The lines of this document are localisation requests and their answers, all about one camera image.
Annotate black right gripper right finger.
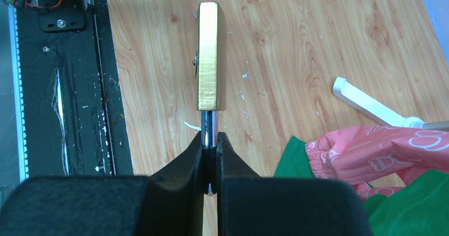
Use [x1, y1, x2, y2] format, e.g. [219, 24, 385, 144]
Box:
[216, 132, 372, 235]

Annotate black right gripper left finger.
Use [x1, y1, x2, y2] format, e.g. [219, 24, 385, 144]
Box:
[1, 134, 203, 235]

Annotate large brass padlock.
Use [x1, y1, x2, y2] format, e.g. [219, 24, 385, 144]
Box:
[194, 2, 227, 194]

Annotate pink printed shirt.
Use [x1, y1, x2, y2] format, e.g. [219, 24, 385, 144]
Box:
[305, 125, 448, 201]

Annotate metal clothes rack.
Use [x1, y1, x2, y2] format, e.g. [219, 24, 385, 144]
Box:
[333, 77, 448, 131]

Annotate green t-shirt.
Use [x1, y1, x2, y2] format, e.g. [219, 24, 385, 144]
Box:
[274, 136, 448, 235]

